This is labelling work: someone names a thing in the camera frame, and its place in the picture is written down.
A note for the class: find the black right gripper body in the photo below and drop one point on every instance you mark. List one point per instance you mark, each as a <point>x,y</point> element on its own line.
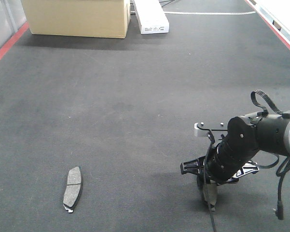
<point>226,161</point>

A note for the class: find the brake pad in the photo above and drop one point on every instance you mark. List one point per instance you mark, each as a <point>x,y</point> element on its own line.
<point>73,189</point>
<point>210,191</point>

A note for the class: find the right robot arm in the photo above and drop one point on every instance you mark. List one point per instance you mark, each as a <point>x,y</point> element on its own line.
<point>271,132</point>

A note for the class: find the white long box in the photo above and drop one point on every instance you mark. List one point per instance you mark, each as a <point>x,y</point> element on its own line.
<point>151,17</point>

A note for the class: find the cardboard box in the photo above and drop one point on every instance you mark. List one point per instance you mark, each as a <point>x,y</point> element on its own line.
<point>83,18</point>

